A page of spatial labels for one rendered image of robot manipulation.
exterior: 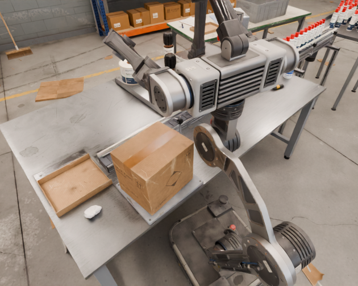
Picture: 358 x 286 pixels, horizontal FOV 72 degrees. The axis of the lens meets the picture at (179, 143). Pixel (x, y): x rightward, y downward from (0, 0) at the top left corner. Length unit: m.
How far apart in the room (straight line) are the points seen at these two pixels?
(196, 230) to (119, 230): 0.75
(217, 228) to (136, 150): 0.97
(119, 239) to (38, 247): 1.23
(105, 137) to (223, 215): 1.01
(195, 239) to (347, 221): 1.32
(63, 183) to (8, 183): 1.48
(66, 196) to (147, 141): 0.53
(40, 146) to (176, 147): 0.96
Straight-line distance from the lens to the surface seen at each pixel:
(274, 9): 3.82
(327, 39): 3.21
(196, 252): 1.80
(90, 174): 1.47
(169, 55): 1.76
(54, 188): 1.48
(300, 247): 1.11
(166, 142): 1.13
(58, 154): 1.67
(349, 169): 2.96
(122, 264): 2.07
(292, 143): 2.62
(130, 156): 1.10
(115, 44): 1.20
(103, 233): 1.25
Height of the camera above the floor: 1.90
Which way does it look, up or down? 44 degrees down
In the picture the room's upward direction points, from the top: 1 degrees counter-clockwise
